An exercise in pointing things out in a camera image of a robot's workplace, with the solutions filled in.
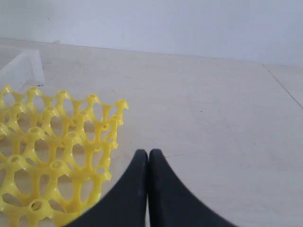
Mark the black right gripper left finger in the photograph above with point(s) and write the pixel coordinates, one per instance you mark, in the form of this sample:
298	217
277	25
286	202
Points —
125	204

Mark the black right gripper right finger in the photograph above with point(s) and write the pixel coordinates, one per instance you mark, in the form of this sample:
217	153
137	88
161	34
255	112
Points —
171	203

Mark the yellow plastic egg tray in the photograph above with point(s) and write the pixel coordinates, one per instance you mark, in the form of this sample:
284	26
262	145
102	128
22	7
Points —
61	149

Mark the clear plastic bin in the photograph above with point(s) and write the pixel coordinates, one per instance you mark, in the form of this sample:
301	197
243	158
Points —
20	66

